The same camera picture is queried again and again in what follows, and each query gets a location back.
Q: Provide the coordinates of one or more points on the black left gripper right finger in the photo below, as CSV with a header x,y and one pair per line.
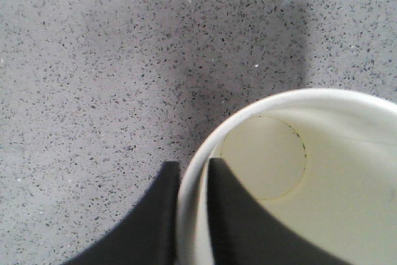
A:
x,y
242,232

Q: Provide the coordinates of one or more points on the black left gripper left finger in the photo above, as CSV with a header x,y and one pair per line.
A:
x,y
147,235

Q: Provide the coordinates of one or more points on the brown paper cup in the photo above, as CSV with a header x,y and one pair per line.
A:
x,y
321,161

